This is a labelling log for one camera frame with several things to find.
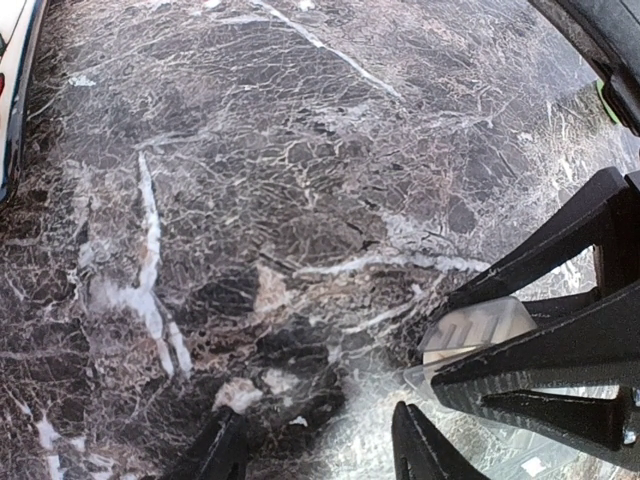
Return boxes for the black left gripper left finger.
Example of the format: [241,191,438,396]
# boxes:
[164,406,249,480]

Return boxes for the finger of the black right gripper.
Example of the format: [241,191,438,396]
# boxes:
[431,283,639,470]
[446,167,639,309]

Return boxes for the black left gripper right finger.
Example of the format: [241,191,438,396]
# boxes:
[391,401,488,480]

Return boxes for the square floral ceramic plate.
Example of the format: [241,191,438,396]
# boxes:
[1,0,48,205]

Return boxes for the grey weekly pill organizer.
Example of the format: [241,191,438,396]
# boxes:
[402,294,621,480]

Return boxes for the green pill bottle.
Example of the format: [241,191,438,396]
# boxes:
[596,79,620,125]

